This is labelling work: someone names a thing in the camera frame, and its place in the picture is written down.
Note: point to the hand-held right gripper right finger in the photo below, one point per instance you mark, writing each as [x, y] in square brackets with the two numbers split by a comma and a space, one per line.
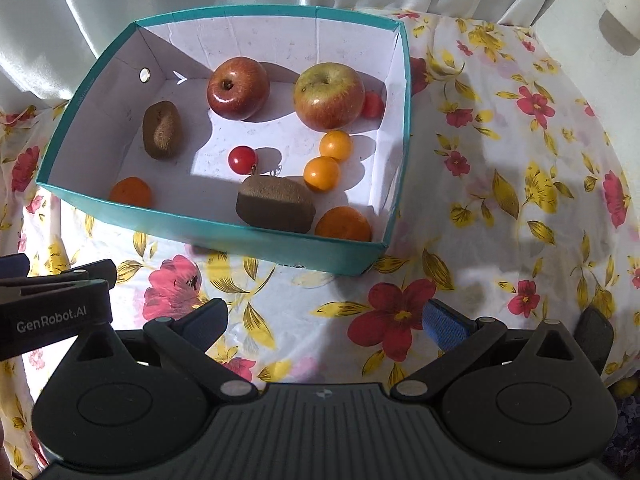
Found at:
[445, 327]

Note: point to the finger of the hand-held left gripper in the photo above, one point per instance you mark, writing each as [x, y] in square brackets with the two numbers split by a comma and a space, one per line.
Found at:
[12, 265]
[90, 271]

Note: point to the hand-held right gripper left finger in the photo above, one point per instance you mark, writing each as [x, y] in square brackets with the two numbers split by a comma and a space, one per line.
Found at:
[205, 325]

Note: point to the small tangerine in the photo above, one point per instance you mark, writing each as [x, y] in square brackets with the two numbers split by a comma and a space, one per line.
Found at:
[131, 191]

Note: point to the teal cardboard box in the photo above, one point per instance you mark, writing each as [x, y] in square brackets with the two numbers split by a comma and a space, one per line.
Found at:
[200, 225]

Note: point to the brown kiwi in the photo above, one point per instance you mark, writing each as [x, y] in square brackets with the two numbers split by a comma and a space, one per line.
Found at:
[275, 205]
[161, 129]

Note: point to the large tangerine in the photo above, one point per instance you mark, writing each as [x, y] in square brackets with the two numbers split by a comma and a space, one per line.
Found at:
[343, 224]

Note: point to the red cherry tomato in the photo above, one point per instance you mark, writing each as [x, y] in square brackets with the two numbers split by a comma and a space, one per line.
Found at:
[373, 105]
[243, 158]

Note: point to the yellow cherry tomato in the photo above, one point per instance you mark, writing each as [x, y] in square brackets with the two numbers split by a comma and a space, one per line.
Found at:
[321, 173]
[335, 145]

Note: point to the red apple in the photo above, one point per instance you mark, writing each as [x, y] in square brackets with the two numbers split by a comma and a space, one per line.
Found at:
[238, 87]

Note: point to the green-red apple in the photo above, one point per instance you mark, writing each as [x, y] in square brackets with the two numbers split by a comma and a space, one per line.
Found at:
[328, 96]

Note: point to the floral printed cloth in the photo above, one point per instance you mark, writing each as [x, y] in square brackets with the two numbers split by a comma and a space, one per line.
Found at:
[500, 240]

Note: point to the dark patterned cloth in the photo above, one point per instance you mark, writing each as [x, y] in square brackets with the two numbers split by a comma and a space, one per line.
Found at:
[627, 425]

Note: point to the white furniture panel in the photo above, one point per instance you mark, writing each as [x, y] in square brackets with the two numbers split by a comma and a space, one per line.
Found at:
[580, 60]

